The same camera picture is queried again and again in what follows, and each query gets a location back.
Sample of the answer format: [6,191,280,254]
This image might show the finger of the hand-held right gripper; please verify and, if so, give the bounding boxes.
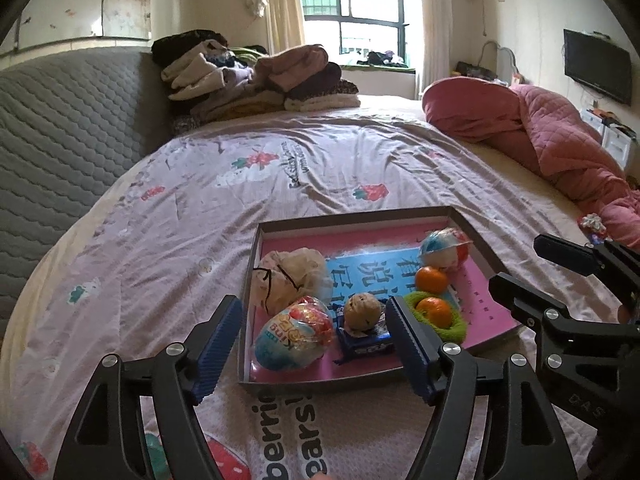
[489,272,640,357]
[533,233,640,312]

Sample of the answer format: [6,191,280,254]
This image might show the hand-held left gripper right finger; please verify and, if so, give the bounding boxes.
[386,295,581,480]

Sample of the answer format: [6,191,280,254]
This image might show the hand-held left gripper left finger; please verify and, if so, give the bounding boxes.
[52,294,246,480]

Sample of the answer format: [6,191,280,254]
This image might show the blue cookie packet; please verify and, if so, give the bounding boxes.
[332,305,396,365]

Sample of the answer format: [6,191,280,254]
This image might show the tangerine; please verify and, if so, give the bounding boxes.
[416,296,453,328]
[415,266,449,293]

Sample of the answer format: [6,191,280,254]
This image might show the green plush ring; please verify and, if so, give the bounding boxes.
[402,291,468,346]

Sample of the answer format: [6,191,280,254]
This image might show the brown round cookie ball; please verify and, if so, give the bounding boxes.
[344,294,383,333]

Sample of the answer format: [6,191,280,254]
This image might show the egg-shaped candy packet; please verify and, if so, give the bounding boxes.
[419,228,472,271]
[254,296,335,372]

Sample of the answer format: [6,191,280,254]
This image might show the shallow grey cardboard tray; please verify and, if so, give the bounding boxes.
[239,206,523,395]

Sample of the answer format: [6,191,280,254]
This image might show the red white candy wrapper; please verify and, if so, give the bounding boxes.
[577,213,608,241]

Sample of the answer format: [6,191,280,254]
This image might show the cream bed sheet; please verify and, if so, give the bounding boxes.
[470,137,601,231]

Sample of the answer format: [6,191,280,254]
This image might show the pink book with blue label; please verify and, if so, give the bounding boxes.
[250,217,522,383]

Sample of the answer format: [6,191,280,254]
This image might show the pink quilted blanket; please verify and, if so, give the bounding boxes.
[510,84,640,251]

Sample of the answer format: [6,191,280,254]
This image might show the white cabinet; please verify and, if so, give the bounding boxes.
[580,107,638,166]

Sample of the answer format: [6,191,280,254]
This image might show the pink pillow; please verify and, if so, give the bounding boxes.
[422,77,526,143]

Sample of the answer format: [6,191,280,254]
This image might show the black television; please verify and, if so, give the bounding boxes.
[563,29,633,107]

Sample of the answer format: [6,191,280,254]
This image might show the dark bag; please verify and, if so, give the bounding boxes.
[455,61,496,81]

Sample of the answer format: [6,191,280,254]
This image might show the cream curtain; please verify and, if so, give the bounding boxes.
[260,0,307,56]
[416,0,453,101]

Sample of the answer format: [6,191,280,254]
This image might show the green windowsill cushion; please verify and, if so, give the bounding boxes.
[340,62,417,76]

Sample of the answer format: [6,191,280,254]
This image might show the dark clothes on windowsill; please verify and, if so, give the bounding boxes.
[355,50,408,67]

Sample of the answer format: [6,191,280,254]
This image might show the grey quilted headboard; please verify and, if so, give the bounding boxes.
[0,47,173,341]

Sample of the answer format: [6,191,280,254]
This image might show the pile of folded clothes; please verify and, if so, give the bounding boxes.
[151,30,362,131]

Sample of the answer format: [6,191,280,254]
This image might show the blossom tree wall panel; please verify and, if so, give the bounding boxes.
[0,0,153,56]

